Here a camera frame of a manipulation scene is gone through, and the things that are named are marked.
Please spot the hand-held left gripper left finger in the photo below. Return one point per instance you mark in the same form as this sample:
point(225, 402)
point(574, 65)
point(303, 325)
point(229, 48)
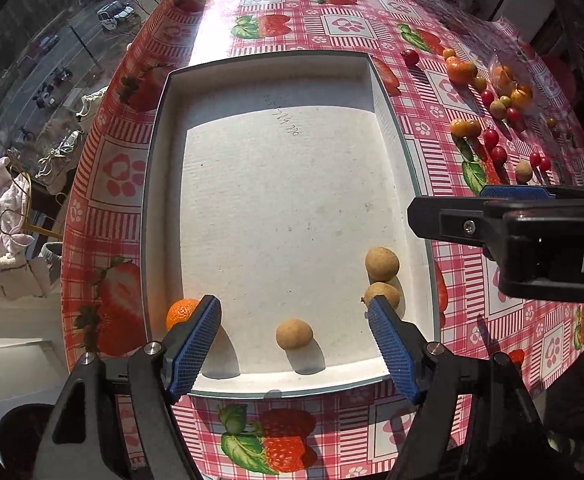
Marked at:
point(194, 347)

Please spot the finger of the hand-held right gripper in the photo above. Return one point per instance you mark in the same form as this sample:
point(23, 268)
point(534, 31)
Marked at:
point(447, 220)
point(517, 191)

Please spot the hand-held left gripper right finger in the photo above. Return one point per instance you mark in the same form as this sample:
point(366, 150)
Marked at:
point(391, 347)

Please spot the small orange mandarin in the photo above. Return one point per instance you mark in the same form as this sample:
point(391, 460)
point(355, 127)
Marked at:
point(179, 310)

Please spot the brown longan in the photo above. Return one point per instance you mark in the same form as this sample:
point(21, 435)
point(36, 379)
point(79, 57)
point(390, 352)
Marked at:
point(523, 171)
point(294, 334)
point(382, 264)
point(389, 294)

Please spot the white cardboard box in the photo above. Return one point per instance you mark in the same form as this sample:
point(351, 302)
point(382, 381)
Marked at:
point(282, 185)

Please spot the red cherry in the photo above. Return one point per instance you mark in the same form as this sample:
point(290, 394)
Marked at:
point(410, 57)
point(545, 163)
point(535, 159)

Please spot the red cherry tomato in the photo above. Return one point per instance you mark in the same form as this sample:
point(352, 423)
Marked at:
point(490, 136)
point(498, 154)
point(513, 113)
point(487, 96)

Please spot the orange cherry tomato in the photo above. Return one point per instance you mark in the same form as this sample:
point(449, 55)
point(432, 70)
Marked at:
point(458, 126)
point(473, 127)

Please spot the green yellow cherry tomato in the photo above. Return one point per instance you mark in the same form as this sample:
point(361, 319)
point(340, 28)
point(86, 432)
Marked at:
point(497, 108)

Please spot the clear plastic bag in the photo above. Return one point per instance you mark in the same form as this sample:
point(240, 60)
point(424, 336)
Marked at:
point(514, 85)

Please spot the small orange kumquat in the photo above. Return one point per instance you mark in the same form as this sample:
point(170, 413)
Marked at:
point(449, 53)

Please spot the dark round stool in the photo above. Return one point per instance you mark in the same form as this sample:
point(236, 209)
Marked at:
point(21, 432)

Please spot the white towel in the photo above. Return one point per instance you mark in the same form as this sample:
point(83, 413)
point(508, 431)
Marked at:
point(14, 270)

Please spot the strawberry print checked tablecloth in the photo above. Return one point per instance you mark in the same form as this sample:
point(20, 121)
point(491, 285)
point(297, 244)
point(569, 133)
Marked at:
point(322, 25)

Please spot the pink clothes on hanger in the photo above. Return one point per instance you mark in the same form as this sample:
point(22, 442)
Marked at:
point(5, 195)

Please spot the white van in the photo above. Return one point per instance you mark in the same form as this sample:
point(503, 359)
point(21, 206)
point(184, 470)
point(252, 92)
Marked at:
point(114, 12)

